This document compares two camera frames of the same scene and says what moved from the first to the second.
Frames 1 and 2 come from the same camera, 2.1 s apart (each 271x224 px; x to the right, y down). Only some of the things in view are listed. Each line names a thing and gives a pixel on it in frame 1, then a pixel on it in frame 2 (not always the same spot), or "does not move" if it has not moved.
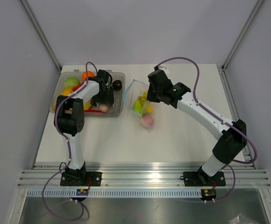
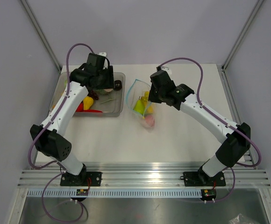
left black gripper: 108,99 → 109,83
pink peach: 149,119 does not move
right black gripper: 150,97 does not move
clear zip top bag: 135,98 does not move
